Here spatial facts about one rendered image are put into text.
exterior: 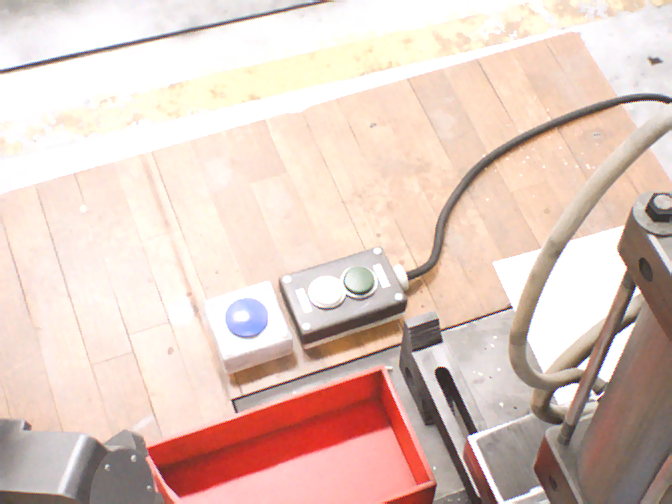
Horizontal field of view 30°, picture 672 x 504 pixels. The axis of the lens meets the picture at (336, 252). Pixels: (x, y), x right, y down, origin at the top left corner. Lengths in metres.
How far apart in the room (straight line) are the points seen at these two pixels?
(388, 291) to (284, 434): 0.17
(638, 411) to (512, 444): 0.28
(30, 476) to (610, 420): 0.30
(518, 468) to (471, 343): 0.33
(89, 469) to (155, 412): 0.49
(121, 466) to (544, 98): 0.79
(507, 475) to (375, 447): 0.28
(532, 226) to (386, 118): 0.20
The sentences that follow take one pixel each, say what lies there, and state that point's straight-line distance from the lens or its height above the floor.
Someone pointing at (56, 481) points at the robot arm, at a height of 1.33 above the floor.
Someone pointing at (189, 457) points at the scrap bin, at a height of 0.91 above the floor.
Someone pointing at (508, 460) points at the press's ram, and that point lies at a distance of 0.88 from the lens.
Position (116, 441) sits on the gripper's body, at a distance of 0.82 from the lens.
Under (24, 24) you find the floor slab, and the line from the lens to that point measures 2.70.
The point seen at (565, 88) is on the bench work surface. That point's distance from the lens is 1.38.
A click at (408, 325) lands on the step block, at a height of 0.99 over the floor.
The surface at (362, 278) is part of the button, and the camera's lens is 1.18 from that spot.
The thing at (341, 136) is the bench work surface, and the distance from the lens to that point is 1.32.
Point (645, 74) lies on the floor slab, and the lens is 2.63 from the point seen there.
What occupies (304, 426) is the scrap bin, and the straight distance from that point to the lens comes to 1.14.
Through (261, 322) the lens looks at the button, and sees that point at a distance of 1.15.
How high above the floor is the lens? 1.95
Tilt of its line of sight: 58 degrees down
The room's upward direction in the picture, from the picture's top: 2 degrees clockwise
